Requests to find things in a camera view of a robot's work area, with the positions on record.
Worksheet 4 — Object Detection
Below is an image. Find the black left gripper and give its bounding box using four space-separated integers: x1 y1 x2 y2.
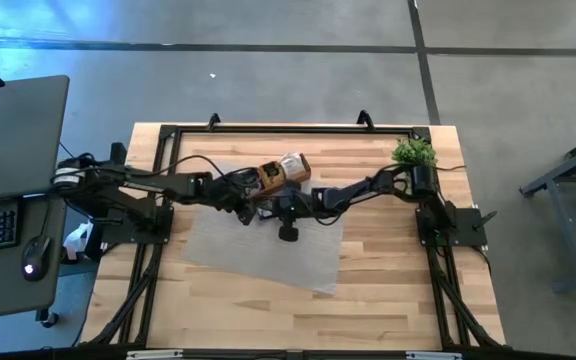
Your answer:
207 175 265 227

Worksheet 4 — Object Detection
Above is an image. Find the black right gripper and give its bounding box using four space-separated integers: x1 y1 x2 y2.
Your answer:
260 192 322 226

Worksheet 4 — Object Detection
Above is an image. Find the wooden tea organizer box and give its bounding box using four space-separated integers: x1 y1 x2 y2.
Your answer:
256 152 313 197

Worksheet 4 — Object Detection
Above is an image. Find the white orange Tazo tea packet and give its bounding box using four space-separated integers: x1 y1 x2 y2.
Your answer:
280 152 307 180

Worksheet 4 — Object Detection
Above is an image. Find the grey woven placemat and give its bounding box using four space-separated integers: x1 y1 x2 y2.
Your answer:
182 159 347 295

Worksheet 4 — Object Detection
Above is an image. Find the green plant in white pot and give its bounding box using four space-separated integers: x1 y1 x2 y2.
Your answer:
391 137 438 169

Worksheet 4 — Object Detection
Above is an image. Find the white plastic object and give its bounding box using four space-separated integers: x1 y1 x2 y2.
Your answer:
62 222 94 264

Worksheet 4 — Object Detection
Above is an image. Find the black computer mouse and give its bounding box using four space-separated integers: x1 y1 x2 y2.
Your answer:
21 235 52 282

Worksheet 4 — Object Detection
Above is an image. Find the grey side desk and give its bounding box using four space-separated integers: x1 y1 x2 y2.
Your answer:
0 192 72 329

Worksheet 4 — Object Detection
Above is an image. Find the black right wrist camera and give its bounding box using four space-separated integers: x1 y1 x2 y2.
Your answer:
277 224 300 244

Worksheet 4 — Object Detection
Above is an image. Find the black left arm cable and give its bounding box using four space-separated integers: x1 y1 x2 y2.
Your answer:
160 153 264 186

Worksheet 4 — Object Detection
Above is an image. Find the black metal table frame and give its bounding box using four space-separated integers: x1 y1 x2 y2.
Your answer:
80 110 507 360

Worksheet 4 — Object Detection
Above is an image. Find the white frame strip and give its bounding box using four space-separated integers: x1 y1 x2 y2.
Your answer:
405 351 464 360
126 349 184 360

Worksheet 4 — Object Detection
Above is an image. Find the grey metal cart frame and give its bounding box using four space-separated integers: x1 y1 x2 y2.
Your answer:
519 127 576 294

